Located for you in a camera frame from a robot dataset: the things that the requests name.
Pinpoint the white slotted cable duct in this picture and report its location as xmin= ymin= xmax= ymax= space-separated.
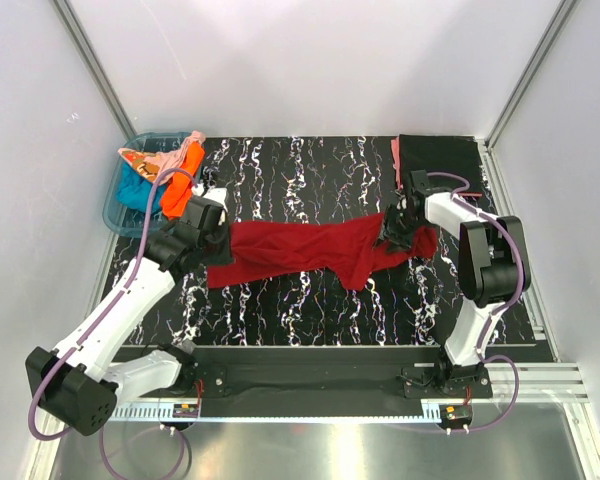
xmin=110 ymin=401 xmax=441 ymax=424

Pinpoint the red t shirt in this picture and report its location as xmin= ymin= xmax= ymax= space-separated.
xmin=207 ymin=214 xmax=438 ymax=291

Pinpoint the folded black t shirt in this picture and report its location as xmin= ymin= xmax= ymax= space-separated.
xmin=395 ymin=134 xmax=484 ymax=199

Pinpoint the blue t shirt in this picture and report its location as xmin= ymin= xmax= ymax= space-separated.
xmin=116 ymin=163 xmax=152 ymax=213

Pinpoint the purple cable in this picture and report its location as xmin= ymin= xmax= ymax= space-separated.
xmin=27 ymin=167 xmax=201 ymax=479
xmin=404 ymin=172 xmax=526 ymax=434

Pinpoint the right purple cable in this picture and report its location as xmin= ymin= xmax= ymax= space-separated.
xmin=404 ymin=172 xmax=526 ymax=434

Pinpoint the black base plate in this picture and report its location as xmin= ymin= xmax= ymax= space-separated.
xmin=194 ymin=346 xmax=492 ymax=421

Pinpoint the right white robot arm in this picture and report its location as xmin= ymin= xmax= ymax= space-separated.
xmin=376 ymin=170 xmax=531 ymax=393

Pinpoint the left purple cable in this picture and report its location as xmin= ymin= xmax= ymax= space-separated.
xmin=27 ymin=167 xmax=201 ymax=479

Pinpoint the orange t shirt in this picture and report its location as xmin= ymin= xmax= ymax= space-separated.
xmin=160 ymin=142 xmax=205 ymax=220

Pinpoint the pink printed t shirt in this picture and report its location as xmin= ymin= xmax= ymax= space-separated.
xmin=118 ymin=131 xmax=206 ymax=183

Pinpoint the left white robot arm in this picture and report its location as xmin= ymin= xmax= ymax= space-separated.
xmin=25 ymin=187 xmax=232 ymax=441

